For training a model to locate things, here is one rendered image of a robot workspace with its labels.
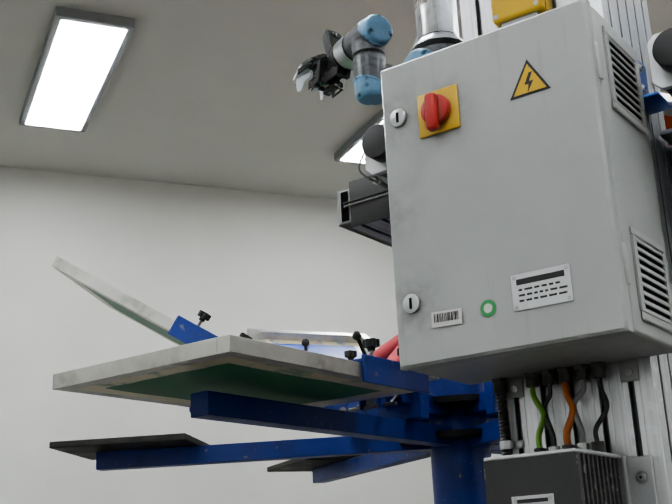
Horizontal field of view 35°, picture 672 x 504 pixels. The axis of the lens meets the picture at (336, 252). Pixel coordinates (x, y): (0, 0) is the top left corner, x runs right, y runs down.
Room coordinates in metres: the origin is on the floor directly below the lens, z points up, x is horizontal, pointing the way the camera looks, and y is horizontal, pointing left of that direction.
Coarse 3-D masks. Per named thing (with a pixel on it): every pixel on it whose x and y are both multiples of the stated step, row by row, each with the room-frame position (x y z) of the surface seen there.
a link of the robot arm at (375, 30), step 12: (360, 24) 2.12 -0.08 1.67; (372, 24) 2.10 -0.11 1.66; (384, 24) 2.12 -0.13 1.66; (348, 36) 2.16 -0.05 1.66; (360, 36) 2.12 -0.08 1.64; (372, 36) 2.10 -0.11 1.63; (384, 36) 2.11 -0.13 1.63; (348, 48) 2.17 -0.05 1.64; (360, 48) 2.13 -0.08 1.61; (384, 48) 2.15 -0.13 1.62
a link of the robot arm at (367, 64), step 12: (372, 48) 2.12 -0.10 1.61; (360, 60) 2.13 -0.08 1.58; (372, 60) 2.12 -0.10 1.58; (384, 60) 2.14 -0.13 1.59; (360, 72) 2.13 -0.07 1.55; (372, 72) 2.12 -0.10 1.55; (360, 84) 2.13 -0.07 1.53; (372, 84) 2.12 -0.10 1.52; (360, 96) 2.15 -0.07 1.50; (372, 96) 2.14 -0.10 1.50
